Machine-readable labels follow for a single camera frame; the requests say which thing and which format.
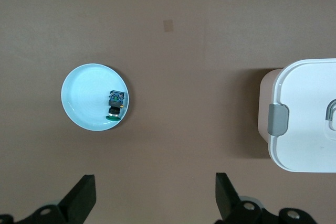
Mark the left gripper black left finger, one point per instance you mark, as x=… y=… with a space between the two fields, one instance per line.
x=81 y=197

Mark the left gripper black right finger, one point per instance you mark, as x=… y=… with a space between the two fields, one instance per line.
x=225 y=197

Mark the light blue round plate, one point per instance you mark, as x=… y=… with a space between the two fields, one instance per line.
x=84 y=95

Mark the white lidded lunch box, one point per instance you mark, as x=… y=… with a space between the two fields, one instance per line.
x=307 y=129

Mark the brown tape patch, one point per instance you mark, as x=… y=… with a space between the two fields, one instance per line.
x=168 y=25

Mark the green push-button switch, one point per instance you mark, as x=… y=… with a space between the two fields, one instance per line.
x=115 y=102

